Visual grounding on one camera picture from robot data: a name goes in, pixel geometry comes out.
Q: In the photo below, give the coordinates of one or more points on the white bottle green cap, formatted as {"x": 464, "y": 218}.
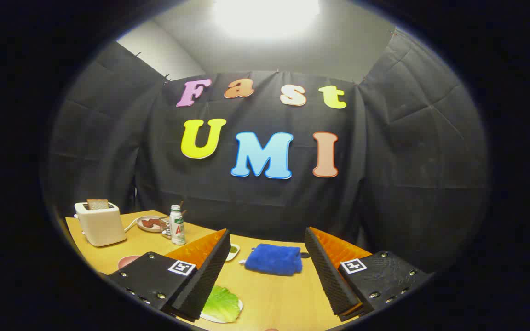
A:
{"x": 177, "y": 230}

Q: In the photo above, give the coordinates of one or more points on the clear glass cup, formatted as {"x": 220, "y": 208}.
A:
{"x": 166, "y": 229}

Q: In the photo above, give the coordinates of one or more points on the black backdrop cloth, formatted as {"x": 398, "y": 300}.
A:
{"x": 108, "y": 138}

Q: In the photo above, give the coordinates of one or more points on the pink plate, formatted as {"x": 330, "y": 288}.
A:
{"x": 127, "y": 262}

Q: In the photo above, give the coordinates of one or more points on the white toaster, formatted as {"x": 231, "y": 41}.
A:
{"x": 101, "y": 225}

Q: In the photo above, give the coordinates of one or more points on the green lettuce leaf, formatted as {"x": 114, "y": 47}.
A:
{"x": 223, "y": 303}

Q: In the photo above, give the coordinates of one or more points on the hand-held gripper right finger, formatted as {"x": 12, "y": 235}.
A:
{"x": 329, "y": 276}

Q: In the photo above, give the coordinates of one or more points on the blue towel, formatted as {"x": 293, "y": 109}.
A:
{"x": 274, "y": 259}

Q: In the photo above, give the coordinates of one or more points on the white divided dish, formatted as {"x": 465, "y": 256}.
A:
{"x": 233, "y": 250}

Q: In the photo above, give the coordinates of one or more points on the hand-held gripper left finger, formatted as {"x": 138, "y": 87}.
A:
{"x": 210, "y": 271}

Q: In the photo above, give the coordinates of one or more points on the brown wooden sticks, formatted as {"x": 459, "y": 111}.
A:
{"x": 181, "y": 205}

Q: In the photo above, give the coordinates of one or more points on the red meat slices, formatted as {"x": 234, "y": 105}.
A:
{"x": 150, "y": 223}

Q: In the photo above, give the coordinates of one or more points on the small white round plate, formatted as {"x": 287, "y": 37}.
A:
{"x": 147, "y": 229}

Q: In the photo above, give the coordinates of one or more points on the toasted white bread slice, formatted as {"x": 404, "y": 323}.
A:
{"x": 97, "y": 203}

